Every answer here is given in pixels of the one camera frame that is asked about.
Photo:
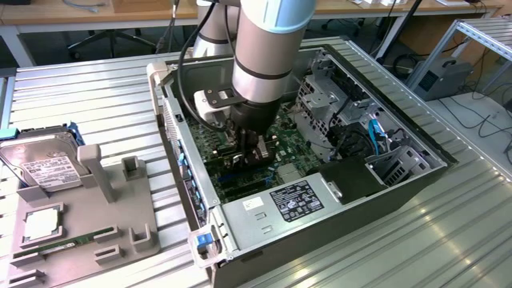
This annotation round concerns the black office chair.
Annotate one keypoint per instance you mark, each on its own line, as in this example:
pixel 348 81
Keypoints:
pixel 116 36

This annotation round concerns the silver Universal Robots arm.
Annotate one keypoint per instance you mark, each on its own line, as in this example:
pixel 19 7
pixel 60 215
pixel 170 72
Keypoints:
pixel 264 51

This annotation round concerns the black chair base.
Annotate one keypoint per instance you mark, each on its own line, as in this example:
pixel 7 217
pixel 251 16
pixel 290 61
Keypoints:
pixel 352 22

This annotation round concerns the silver slanted disk bay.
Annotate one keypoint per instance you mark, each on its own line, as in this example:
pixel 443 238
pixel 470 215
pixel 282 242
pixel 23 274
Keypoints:
pixel 404 162

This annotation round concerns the silver CPU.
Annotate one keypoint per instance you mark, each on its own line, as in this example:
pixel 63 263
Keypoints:
pixel 42 223

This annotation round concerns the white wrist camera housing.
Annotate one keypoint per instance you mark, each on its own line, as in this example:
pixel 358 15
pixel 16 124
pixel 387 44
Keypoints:
pixel 206 108

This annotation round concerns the brown cardboard box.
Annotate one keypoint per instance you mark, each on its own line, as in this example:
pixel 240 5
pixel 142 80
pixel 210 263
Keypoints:
pixel 124 6

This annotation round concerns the grey power supply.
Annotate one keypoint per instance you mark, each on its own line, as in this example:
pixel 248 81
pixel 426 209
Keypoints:
pixel 256 228

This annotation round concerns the silver chipset heatsink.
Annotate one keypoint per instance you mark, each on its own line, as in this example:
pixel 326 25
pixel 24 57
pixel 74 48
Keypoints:
pixel 288 172

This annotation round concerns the open grey PC case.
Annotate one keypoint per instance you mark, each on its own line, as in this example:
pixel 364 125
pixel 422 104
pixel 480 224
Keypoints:
pixel 320 240

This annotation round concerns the grey equipment box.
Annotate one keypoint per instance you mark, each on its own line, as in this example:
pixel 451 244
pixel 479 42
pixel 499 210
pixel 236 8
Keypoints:
pixel 440 81

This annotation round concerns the blue case latch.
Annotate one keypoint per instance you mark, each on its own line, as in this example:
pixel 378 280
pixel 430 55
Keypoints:
pixel 203 241

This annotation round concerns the perforated metal disk bay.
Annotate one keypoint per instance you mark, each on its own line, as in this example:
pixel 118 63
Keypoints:
pixel 320 99

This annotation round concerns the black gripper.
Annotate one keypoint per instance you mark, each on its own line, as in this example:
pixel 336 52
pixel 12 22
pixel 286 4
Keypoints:
pixel 256 117

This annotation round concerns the blue disk caddy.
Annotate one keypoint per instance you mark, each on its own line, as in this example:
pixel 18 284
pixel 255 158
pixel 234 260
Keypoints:
pixel 78 135

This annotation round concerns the green Dell motherboard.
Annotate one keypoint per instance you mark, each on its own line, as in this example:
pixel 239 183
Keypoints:
pixel 292 141

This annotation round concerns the green RAM stick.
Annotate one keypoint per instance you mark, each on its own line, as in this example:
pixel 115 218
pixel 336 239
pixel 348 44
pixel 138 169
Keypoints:
pixel 80 240

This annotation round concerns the long wooden desk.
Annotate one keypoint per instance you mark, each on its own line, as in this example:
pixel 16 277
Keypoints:
pixel 60 16

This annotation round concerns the grey parts rack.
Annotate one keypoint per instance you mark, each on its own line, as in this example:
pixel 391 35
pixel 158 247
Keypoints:
pixel 100 216

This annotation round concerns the silver hard disk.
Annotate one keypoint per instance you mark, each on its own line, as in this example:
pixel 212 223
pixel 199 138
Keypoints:
pixel 44 168

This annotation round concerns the aluminium frame table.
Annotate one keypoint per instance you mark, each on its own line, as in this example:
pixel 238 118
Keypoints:
pixel 484 33

